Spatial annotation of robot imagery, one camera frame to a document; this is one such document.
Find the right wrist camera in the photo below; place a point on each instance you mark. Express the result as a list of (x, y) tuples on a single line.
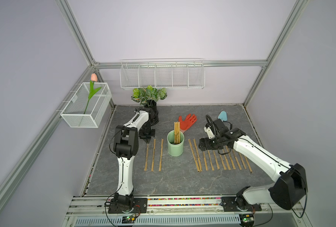
[(217, 128)]

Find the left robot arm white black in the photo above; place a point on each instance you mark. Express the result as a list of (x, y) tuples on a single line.
[(126, 146)]

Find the white mesh basket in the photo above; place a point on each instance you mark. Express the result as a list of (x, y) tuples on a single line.
[(73, 111)]

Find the white wire wall shelf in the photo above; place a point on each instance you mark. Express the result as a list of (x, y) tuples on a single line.
[(180, 73)]

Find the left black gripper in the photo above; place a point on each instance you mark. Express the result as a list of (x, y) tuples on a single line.
[(145, 137)]

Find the red hand-shaped scraper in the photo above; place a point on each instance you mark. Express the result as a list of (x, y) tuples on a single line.
[(187, 122)]

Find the twelfth brown paper straw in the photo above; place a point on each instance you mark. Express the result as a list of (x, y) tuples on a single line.
[(161, 154)]

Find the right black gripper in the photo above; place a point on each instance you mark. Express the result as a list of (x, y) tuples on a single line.
[(206, 146)]

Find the bundle of brown paper straws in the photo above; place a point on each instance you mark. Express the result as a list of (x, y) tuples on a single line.
[(177, 133)]

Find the thirteenth brown paper straw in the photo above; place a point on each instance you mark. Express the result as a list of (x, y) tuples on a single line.
[(153, 155)]

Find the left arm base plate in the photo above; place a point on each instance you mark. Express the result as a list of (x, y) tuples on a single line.
[(128, 205)]

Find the aluminium front rail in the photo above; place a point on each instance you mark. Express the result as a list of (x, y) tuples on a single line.
[(162, 205)]

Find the black plant pot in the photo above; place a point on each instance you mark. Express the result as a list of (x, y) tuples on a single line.
[(155, 113)]

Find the green artificial plant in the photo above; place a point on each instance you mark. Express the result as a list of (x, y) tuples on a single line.
[(148, 96)]

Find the mint green storage cup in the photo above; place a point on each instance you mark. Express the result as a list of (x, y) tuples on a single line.
[(175, 150)]

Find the pink artificial tulip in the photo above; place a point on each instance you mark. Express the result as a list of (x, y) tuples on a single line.
[(92, 91)]

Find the eleventh brown paper straw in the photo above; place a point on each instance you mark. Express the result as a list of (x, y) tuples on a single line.
[(248, 164)]

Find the teal small spatula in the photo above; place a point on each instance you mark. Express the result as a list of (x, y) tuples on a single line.
[(223, 116)]

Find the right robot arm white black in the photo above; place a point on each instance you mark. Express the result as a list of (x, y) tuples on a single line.
[(289, 181)]

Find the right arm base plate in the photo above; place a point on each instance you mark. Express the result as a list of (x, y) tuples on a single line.
[(233, 203)]

